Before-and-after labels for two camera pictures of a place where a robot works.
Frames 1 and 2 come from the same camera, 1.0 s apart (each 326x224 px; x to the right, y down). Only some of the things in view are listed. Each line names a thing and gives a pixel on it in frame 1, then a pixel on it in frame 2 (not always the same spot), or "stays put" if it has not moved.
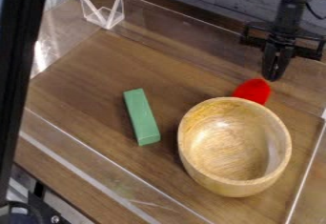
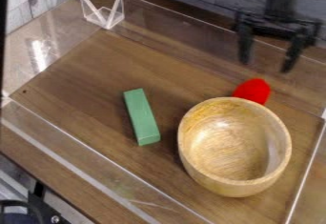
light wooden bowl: [232, 144] stays put
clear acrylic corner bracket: [103, 16] stays put
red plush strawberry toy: [254, 89] stays put
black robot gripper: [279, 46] to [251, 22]
